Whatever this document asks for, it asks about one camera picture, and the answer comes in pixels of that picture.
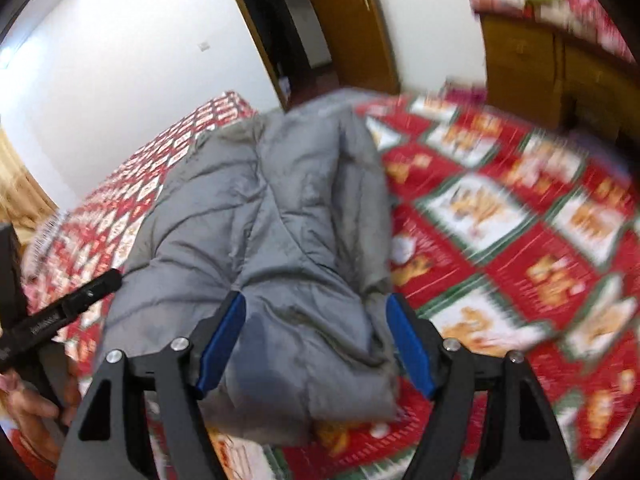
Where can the grey padded jacket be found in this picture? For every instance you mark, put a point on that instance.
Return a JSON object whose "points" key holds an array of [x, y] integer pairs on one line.
{"points": [[250, 210]]}

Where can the red and white clutter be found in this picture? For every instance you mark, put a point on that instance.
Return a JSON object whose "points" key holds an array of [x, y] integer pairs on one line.
{"points": [[580, 0]]}

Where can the red printed blanket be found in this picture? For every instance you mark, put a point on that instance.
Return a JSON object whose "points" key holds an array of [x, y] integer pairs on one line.
{"points": [[500, 260]]}

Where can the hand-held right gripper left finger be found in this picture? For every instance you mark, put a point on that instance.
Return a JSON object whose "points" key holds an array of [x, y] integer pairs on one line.
{"points": [[222, 345]]}

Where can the beige patterned curtain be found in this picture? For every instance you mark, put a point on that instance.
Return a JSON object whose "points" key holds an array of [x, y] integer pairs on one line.
{"points": [[20, 185]]}

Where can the person's left hand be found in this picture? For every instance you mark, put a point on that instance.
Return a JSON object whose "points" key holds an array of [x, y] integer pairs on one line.
{"points": [[30, 405]]}

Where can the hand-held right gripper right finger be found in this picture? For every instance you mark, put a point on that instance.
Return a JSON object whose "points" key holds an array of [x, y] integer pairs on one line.
{"points": [[410, 347]]}

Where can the wooden cabinet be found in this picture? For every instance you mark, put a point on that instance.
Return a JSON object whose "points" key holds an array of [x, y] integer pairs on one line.
{"points": [[520, 60]]}

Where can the dark wooden door frame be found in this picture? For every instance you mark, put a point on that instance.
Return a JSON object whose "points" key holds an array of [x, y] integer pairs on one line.
{"points": [[251, 20]]}

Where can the brown wooden door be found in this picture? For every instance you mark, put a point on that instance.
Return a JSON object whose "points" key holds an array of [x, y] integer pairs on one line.
{"points": [[345, 25]]}

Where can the white wall switch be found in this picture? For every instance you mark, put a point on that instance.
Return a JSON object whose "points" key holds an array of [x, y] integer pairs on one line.
{"points": [[204, 45]]}

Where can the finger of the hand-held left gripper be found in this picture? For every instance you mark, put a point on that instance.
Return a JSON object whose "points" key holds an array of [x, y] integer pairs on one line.
{"points": [[95, 290]]}

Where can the striped pillow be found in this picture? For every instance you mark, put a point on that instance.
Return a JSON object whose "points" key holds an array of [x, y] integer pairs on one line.
{"points": [[47, 235]]}

